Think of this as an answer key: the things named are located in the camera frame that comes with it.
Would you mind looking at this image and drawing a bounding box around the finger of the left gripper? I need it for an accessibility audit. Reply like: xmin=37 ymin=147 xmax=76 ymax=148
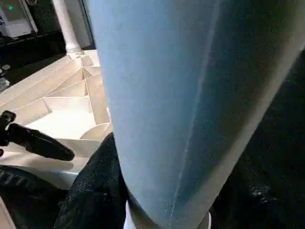
xmin=7 ymin=123 xmax=76 ymax=162
xmin=0 ymin=166 xmax=37 ymax=189

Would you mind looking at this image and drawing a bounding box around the white plastic table top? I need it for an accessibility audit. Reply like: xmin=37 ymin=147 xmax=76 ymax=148
xmin=0 ymin=49 xmax=114 ymax=189

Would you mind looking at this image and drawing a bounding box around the white boxy device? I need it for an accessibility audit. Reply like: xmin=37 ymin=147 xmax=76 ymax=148
xmin=0 ymin=0 xmax=39 ymax=39

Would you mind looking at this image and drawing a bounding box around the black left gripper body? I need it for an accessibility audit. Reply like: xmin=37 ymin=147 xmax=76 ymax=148
xmin=0 ymin=110 xmax=17 ymax=156

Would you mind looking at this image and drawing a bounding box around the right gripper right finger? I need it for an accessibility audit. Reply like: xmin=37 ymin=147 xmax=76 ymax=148
xmin=210 ymin=166 xmax=305 ymax=229

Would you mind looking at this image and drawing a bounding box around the black quilted mat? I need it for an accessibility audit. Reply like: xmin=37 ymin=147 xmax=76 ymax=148
xmin=0 ymin=54 xmax=305 ymax=229

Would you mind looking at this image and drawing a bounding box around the white plastic table leg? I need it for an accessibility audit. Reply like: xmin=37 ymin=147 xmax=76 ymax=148
xmin=51 ymin=0 xmax=84 ymax=56
xmin=83 ymin=0 xmax=305 ymax=229

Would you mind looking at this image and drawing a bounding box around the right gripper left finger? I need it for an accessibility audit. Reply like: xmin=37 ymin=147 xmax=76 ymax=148
xmin=53 ymin=132 xmax=129 ymax=229

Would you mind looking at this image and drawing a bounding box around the black storage shelf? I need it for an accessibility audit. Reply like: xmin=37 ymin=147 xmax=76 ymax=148
xmin=0 ymin=0 xmax=96 ymax=79

